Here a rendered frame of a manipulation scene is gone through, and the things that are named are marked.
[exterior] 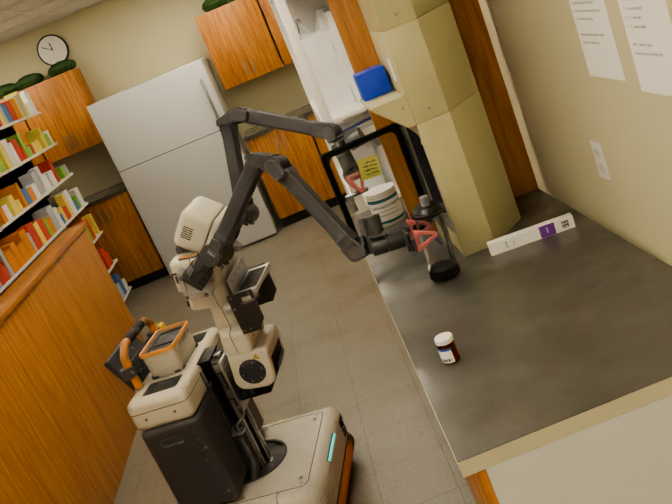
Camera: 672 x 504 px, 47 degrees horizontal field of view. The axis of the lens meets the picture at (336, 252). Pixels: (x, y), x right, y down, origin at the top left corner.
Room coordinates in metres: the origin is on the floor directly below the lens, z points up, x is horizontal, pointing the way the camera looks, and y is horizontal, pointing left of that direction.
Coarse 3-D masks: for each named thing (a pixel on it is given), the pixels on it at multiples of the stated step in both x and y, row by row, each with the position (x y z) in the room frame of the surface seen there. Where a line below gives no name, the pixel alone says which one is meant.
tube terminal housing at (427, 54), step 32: (384, 32) 2.36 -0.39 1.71; (416, 32) 2.36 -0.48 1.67; (448, 32) 2.45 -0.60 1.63; (384, 64) 2.59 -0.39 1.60; (416, 64) 2.36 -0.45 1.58; (448, 64) 2.41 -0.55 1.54; (416, 96) 2.36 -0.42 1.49; (448, 96) 2.38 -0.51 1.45; (480, 96) 2.50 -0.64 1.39; (416, 128) 2.39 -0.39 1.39; (448, 128) 2.36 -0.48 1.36; (480, 128) 2.45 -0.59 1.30; (448, 160) 2.36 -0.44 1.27; (480, 160) 2.41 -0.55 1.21; (448, 192) 2.36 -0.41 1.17; (480, 192) 2.37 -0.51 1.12; (512, 192) 2.49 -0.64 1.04; (480, 224) 2.36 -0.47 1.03; (512, 224) 2.45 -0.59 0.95
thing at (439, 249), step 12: (420, 216) 2.22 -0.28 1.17; (420, 228) 2.24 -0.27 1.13; (432, 228) 2.22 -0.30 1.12; (444, 228) 2.23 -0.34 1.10; (420, 240) 2.26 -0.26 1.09; (432, 240) 2.22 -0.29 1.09; (444, 240) 2.23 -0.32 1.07; (432, 252) 2.23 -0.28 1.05; (444, 252) 2.23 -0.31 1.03; (432, 264) 2.24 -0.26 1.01; (444, 264) 2.23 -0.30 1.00
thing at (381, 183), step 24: (384, 144) 2.66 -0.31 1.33; (336, 168) 2.65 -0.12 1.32; (360, 168) 2.65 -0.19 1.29; (384, 168) 2.66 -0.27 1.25; (360, 192) 2.65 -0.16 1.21; (384, 192) 2.66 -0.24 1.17; (408, 192) 2.66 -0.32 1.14; (360, 216) 2.65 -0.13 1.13; (384, 216) 2.66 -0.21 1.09; (408, 216) 2.66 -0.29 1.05
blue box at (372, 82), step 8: (360, 72) 2.63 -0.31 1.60; (368, 72) 2.56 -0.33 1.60; (376, 72) 2.56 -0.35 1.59; (384, 72) 2.56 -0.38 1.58; (360, 80) 2.56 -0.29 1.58; (368, 80) 2.56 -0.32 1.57; (376, 80) 2.56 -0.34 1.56; (384, 80) 2.56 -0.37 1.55; (360, 88) 2.56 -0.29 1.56; (368, 88) 2.56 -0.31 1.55; (376, 88) 2.56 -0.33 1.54; (384, 88) 2.56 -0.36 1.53; (360, 96) 2.66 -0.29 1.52; (368, 96) 2.56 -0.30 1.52; (376, 96) 2.56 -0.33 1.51
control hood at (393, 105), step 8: (384, 96) 2.51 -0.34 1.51; (392, 96) 2.44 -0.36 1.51; (400, 96) 2.38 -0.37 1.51; (368, 104) 2.49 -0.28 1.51; (376, 104) 2.42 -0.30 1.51; (384, 104) 2.37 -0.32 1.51; (392, 104) 2.36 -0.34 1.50; (400, 104) 2.36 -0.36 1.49; (408, 104) 2.37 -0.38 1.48; (376, 112) 2.36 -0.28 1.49; (384, 112) 2.36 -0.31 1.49; (392, 112) 2.36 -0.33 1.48; (400, 112) 2.36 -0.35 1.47; (408, 112) 2.36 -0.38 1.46; (392, 120) 2.37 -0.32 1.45; (400, 120) 2.36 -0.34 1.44; (408, 120) 2.36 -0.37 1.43
